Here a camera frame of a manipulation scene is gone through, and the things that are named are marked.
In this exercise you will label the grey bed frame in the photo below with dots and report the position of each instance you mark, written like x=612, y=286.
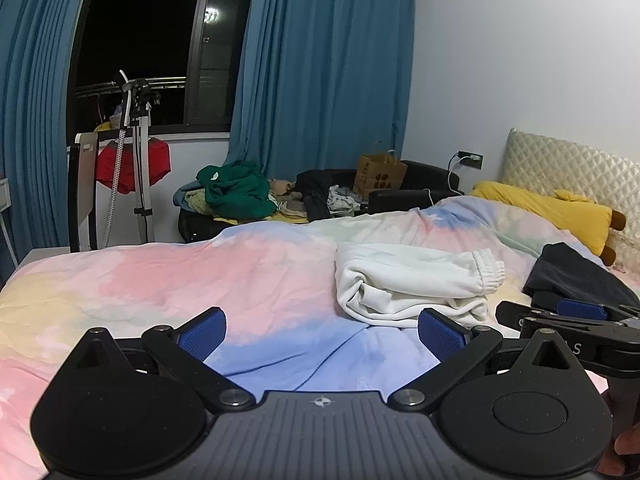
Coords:
x=45, y=256

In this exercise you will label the person's right hand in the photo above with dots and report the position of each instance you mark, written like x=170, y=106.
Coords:
x=625, y=450

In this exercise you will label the red garment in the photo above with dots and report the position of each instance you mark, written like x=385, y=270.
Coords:
x=152, y=165

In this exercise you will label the yellow plush pillow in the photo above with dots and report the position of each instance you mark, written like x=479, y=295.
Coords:
x=545, y=215

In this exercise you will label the dark clothing pile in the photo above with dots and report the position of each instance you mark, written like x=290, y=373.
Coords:
x=312, y=192

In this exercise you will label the black sofa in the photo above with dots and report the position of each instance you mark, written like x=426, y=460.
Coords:
x=425, y=185

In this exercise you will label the pile of mixed clothes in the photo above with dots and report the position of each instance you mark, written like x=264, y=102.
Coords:
x=290, y=207

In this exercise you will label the blue curtain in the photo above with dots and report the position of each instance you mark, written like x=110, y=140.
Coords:
x=35, y=110
x=325, y=70

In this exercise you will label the brown paper bag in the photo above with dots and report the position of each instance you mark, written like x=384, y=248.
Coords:
x=380, y=175

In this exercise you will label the pastel tie-dye blanket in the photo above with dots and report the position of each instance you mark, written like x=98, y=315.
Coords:
x=175, y=290

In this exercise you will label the dark window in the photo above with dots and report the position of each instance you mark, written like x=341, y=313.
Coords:
x=150, y=25

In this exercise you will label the wall outlet with charger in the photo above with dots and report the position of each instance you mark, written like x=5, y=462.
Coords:
x=470, y=160

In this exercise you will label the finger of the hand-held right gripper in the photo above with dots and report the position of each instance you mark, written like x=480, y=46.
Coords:
x=515, y=314
x=580, y=307

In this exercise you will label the quilted cream headboard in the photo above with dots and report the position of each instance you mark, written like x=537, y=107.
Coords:
x=565, y=165

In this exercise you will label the garment steamer stand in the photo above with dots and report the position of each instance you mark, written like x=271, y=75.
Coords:
x=140, y=160

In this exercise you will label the dark folded garment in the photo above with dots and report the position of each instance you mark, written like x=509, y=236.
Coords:
x=570, y=270

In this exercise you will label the green garment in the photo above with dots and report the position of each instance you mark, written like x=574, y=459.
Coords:
x=235, y=190

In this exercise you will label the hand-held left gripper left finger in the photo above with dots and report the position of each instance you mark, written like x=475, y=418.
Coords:
x=200, y=335

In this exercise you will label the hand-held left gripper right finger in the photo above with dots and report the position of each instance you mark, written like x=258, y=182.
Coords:
x=442, y=335

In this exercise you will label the white pants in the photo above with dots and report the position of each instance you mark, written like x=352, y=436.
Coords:
x=410, y=280

